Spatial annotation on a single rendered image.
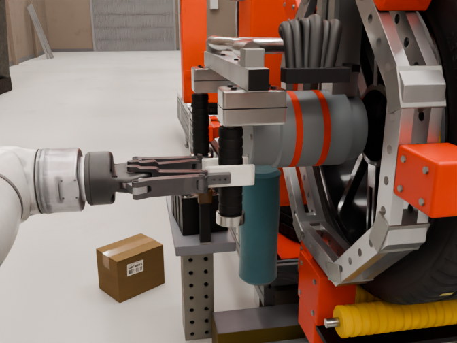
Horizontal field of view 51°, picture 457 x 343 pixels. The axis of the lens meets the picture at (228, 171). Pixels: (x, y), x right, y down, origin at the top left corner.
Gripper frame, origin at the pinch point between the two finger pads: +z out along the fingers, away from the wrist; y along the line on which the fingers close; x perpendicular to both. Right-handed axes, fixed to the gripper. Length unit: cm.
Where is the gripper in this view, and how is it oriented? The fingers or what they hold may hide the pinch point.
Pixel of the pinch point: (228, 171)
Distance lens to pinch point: 70.4
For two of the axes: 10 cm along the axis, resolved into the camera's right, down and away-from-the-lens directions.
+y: 1.8, 2.9, -9.4
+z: 9.8, -0.5, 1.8
